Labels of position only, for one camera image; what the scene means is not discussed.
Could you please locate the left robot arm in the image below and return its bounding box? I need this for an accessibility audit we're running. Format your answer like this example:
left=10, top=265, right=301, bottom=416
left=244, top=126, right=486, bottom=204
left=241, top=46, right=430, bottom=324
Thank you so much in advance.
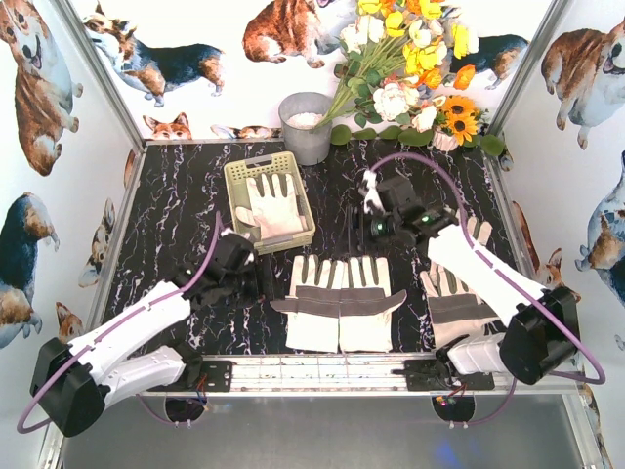
left=30, top=230, right=260, bottom=438

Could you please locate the artificial flower bouquet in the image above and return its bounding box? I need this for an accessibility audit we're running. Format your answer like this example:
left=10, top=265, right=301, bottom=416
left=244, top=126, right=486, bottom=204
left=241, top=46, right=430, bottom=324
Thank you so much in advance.
left=312, top=0, right=507, bottom=157

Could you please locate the yellow-green storage basket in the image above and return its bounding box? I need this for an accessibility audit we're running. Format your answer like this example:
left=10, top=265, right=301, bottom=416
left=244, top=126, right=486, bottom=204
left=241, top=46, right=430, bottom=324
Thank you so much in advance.
left=224, top=151, right=315, bottom=255

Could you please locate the white grey glove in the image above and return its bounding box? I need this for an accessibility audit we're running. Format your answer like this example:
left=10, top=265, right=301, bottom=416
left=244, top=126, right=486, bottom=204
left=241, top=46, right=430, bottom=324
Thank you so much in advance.
left=339, top=256, right=407, bottom=353
left=420, top=262, right=506, bottom=349
left=235, top=173, right=307, bottom=240
left=467, top=216, right=492, bottom=246

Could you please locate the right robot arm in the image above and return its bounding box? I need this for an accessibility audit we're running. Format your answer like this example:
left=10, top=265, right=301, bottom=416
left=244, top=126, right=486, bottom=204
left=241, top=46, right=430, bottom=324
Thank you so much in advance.
left=357, top=171, right=581, bottom=385

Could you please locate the grey metal bucket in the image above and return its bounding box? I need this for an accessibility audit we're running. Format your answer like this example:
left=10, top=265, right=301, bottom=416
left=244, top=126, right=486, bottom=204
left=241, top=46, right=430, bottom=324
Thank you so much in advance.
left=278, top=92, right=332, bottom=166

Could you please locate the aluminium front rail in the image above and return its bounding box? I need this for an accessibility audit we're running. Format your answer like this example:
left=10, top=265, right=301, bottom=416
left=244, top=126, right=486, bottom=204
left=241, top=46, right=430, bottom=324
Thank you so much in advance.
left=56, top=355, right=586, bottom=396

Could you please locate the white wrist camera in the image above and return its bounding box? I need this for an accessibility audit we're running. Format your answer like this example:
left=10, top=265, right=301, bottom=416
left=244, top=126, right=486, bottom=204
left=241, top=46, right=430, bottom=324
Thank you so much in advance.
left=358, top=169, right=385, bottom=214
left=220, top=228, right=256, bottom=266

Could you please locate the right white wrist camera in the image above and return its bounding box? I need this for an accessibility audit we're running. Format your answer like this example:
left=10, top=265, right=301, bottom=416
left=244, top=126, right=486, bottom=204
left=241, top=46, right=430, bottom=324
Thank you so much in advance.
left=358, top=169, right=385, bottom=214

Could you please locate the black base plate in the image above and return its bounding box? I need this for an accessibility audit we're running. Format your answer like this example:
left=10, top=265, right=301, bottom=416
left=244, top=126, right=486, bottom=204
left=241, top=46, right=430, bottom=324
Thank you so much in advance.
left=180, top=360, right=233, bottom=393
left=391, top=360, right=495, bottom=391

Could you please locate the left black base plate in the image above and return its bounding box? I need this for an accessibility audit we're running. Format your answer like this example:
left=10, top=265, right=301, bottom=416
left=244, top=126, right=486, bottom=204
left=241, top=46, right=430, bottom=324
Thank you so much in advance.
left=180, top=360, right=233, bottom=393

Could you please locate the white work glove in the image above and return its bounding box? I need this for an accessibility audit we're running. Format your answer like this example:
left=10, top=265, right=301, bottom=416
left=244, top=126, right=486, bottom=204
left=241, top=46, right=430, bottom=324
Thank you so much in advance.
left=271, top=255, right=345, bottom=354

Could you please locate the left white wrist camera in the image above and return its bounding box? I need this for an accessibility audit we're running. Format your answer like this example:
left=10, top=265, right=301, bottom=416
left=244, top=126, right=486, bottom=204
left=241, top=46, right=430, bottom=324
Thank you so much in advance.
left=220, top=228, right=256, bottom=266

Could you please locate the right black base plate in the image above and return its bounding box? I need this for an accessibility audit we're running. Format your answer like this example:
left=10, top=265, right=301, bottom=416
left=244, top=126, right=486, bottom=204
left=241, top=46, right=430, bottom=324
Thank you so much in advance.
left=391, top=360, right=495, bottom=391

